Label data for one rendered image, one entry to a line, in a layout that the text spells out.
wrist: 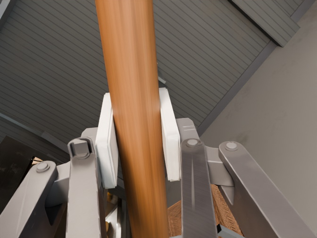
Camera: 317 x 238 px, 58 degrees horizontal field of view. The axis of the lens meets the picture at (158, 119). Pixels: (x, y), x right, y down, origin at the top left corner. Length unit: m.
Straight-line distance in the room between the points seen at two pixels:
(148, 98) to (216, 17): 3.56
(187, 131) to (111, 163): 0.05
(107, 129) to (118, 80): 0.03
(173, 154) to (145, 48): 0.06
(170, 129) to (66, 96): 3.63
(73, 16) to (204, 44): 1.57
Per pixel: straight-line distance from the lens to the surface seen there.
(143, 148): 0.18
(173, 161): 0.16
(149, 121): 0.17
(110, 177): 0.16
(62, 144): 3.75
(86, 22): 3.54
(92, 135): 0.17
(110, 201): 2.28
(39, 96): 3.84
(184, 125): 0.17
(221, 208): 2.07
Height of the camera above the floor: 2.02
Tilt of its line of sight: 20 degrees down
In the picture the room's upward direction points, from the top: 58 degrees counter-clockwise
